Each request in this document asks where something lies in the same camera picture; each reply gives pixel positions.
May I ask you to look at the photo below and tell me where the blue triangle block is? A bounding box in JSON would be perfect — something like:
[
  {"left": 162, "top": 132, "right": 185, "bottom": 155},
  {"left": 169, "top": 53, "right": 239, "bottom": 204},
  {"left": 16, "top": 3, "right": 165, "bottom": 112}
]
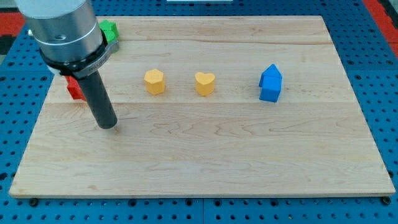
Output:
[{"left": 259, "top": 64, "right": 282, "bottom": 87}]

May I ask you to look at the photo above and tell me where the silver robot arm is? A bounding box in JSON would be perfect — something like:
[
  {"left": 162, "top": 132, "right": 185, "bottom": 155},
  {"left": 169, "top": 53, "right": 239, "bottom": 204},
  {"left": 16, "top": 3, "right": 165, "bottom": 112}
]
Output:
[{"left": 15, "top": 0, "right": 119, "bottom": 129}]

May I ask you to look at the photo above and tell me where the red block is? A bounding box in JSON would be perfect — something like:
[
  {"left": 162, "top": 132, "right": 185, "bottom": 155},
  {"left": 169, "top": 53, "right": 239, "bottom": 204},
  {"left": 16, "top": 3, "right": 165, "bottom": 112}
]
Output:
[{"left": 65, "top": 76, "right": 86, "bottom": 101}]

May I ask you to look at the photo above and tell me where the blue cube block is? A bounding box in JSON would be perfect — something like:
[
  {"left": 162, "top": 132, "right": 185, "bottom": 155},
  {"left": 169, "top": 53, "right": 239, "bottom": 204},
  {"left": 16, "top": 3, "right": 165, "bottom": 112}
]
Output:
[{"left": 259, "top": 76, "right": 282, "bottom": 103}]

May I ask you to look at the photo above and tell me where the yellow hexagon block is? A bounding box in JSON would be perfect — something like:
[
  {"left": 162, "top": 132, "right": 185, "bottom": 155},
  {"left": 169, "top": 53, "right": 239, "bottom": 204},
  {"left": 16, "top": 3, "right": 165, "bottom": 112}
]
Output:
[{"left": 144, "top": 69, "right": 165, "bottom": 95}]

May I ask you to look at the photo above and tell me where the yellow heart block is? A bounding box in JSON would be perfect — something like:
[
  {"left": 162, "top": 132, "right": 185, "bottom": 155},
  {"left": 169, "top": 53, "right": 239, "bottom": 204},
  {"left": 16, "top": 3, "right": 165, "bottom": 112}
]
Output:
[{"left": 195, "top": 72, "right": 215, "bottom": 96}]

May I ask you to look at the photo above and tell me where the green star block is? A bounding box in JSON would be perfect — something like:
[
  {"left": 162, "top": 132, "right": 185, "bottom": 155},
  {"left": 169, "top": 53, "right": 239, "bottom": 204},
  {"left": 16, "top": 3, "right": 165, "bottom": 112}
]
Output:
[{"left": 99, "top": 20, "right": 119, "bottom": 43}]

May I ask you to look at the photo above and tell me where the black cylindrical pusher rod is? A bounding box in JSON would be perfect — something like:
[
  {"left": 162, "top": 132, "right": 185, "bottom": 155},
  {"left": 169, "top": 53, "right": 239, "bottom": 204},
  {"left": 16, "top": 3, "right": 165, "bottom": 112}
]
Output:
[{"left": 77, "top": 71, "right": 118, "bottom": 129}]

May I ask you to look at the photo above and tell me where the wooden board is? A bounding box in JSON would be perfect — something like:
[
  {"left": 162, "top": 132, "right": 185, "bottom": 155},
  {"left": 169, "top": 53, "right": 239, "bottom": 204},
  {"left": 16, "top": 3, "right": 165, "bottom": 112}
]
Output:
[{"left": 9, "top": 16, "right": 396, "bottom": 198}]

